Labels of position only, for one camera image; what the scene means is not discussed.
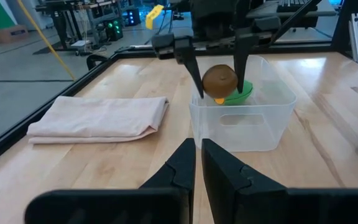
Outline black equipment stand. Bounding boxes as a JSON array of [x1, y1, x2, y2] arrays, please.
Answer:
[[35, 0, 85, 52]]

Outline green toy fruit orange face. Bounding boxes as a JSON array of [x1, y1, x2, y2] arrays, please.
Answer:
[[213, 80, 255, 106]]

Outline black computer blue lights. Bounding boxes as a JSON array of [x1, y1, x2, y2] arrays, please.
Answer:
[[126, 7, 142, 27]]

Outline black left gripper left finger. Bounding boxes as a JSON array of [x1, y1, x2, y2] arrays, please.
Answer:
[[24, 138, 197, 224]]

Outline black metal table frame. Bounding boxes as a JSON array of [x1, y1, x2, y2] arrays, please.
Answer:
[[0, 0, 358, 172]]

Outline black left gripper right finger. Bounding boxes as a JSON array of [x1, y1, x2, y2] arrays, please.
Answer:
[[201, 138, 358, 224]]

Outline clear plastic container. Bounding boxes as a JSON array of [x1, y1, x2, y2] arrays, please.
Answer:
[[188, 55, 298, 154]]

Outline yellow hanging cable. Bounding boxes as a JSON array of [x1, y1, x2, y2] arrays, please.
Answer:
[[16, 0, 77, 82]]

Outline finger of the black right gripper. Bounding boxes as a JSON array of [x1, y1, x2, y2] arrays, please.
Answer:
[[174, 37, 205, 100], [233, 30, 259, 95]]

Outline black keyboard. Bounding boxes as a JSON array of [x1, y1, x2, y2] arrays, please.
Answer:
[[276, 0, 320, 14]]

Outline yellow tag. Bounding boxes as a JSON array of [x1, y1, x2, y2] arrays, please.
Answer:
[[145, 4, 165, 30]]

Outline black computer green lights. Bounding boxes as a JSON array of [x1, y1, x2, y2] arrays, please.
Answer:
[[103, 17, 124, 42]]

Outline brown cardboard box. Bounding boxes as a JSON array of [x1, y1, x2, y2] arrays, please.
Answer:
[[0, 24, 30, 45]]

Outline brown toy kiwi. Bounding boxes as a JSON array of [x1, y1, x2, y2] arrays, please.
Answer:
[[201, 63, 239, 100]]

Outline pink folded cloth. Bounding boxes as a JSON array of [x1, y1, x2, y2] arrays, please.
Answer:
[[26, 95, 170, 145]]

